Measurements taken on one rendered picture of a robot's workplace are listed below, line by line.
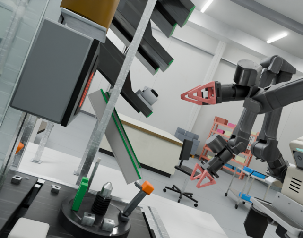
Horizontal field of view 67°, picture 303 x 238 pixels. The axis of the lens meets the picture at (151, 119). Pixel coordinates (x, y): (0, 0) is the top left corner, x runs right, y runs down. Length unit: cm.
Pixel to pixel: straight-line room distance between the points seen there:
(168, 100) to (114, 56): 1080
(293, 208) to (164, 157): 437
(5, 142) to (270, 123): 102
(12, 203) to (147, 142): 471
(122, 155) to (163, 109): 1076
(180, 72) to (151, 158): 714
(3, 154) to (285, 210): 95
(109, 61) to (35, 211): 41
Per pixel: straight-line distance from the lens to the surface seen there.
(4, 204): 48
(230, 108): 1239
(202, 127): 1192
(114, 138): 66
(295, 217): 100
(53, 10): 24
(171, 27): 87
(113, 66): 66
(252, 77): 73
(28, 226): 40
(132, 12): 70
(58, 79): 18
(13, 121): 24
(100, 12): 23
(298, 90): 70
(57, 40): 19
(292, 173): 108
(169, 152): 522
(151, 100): 69
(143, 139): 510
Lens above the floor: 120
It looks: 1 degrees down
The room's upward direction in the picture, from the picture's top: 22 degrees clockwise
